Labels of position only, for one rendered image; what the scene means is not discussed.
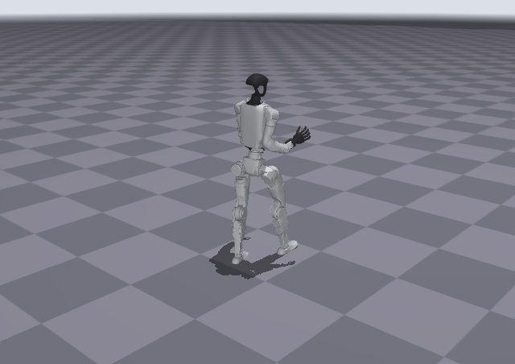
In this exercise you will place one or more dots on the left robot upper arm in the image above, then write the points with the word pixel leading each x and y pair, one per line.
pixel 237 109

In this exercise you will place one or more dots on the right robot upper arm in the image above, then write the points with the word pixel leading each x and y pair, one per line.
pixel 271 116

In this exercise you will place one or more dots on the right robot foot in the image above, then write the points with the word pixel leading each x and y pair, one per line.
pixel 292 245

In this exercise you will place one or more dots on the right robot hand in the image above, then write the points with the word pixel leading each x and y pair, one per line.
pixel 299 137

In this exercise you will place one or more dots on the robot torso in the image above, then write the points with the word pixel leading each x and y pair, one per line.
pixel 252 123

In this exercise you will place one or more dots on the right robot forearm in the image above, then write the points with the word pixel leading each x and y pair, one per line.
pixel 279 147

